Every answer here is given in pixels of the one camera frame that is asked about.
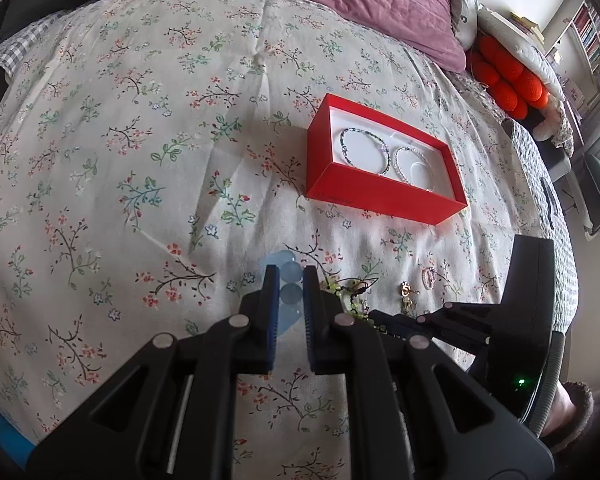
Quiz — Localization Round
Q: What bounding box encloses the dark beaded bracelet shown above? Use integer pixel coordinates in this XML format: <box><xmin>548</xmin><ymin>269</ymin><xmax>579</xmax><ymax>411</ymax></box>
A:
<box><xmin>340</xmin><ymin>127</ymin><xmax>388</xmax><ymax>177</ymax></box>

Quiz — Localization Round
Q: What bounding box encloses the orange knotted cushion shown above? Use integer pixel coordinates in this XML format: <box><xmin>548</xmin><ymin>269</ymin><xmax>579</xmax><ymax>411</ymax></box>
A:
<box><xmin>467</xmin><ymin>35</ymin><xmax>551</xmax><ymax>121</ymax></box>

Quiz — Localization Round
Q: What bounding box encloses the blue beaded bracelet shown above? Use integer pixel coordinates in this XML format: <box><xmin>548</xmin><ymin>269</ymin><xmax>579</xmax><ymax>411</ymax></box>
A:
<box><xmin>259</xmin><ymin>250</ymin><xmax>303</xmax><ymax>331</ymax></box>

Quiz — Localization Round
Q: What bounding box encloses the small black object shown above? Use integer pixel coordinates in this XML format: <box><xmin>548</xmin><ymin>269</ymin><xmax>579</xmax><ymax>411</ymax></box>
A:
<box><xmin>542</xmin><ymin>176</ymin><xmax>563</xmax><ymax>217</ymax></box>

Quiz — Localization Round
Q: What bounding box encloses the floral bedsheet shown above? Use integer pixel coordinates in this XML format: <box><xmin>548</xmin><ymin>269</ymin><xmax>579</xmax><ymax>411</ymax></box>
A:
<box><xmin>0</xmin><ymin>0</ymin><xmax>571</xmax><ymax>480</ymax></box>

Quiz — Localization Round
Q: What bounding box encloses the green beaded necklace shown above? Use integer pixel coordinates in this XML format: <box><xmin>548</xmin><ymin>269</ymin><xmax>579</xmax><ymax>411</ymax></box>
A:
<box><xmin>320</xmin><ymin>277</ymin><xmax>381</xmax><ymax>332</ymax></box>

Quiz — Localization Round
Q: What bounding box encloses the red jewelry box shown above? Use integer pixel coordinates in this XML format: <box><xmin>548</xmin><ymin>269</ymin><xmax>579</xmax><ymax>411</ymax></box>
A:
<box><xmin>304</xmin><ymin>93</ymin><xmax>468</xmax><ymax>225</ymax></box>

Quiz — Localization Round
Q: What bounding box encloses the white beaded bracelet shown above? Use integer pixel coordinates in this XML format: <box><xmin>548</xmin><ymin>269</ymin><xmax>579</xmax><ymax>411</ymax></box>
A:
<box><xmin>391</xmin><ymin>146</ymin><xmax>437</xmax><ymax>192</ymax></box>

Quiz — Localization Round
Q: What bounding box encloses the purple pillow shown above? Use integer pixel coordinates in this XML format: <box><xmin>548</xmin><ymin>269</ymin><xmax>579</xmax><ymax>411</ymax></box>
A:
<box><xmin>190</xmin><ymin>0</ymin><xmax>467</xmax><ymax>72</ymax></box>

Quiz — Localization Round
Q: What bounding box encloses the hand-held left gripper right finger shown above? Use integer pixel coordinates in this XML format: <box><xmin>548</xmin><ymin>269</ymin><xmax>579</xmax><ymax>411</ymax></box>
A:
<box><xmin>302</xmin><ymin>265</ymin><xmax>556</xmax><ymax>480</ymax></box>

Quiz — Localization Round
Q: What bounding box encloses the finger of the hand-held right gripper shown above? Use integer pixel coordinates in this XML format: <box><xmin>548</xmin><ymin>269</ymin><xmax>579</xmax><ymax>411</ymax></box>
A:
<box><xmin>415</xmin><ymin>301</ymin><xmax>503</xmax><ymax>333</ymax></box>
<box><xmin>369</xmin><ymin>309</ymin><xmax>483</xmax><ymax>363</ymax></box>

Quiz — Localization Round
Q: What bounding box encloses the white printed pillow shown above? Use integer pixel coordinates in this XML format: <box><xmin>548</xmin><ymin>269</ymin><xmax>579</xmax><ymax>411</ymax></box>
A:
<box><xmin>447</xmin><ymin>0</ymin><xmax>481</xmax><ymax>51</ymax></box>

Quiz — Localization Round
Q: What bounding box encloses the checkered cloth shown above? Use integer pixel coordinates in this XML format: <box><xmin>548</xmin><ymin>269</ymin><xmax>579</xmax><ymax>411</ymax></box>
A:
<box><xmin>0</xmin><ymin>15</ymin><xmax>61</xmax><ymax>78</ymax></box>

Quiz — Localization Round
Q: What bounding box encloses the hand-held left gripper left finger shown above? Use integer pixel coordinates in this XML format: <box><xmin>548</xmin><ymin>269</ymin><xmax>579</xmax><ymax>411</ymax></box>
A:
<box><xmin>27</xmin><ymin>265</ymin><xmax>281</xmax><ymax>480</ymax></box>

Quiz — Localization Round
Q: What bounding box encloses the bookshelf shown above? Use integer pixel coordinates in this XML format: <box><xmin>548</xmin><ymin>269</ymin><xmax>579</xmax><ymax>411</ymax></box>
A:
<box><xmin>570</xmin><ymin>0</ymin><xmax>600</xmax><ymax>111</ymax></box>

